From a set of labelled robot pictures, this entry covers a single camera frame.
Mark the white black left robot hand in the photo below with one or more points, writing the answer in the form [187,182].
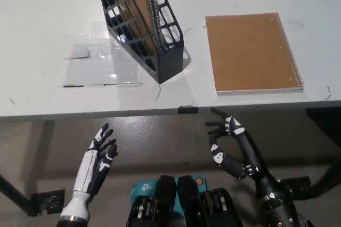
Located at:
[89,163]

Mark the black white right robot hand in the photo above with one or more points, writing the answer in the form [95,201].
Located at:
[246,147]

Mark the black lattice book holder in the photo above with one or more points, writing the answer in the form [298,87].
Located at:
[170,61]

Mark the small black edge clip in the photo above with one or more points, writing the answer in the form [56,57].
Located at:
[188,109]

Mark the clear plastic sheet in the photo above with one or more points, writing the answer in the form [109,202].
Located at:
[90,69]

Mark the teal cardboard box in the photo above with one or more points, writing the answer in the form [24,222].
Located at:
[138,188]

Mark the brown spiral notebook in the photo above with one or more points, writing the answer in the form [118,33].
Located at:
[138,6]
[247,51]

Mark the grey upright table leg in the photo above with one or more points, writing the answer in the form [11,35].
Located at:
[45,144]

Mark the black floor plate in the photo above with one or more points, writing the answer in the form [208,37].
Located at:
[48,201]
[299,184]

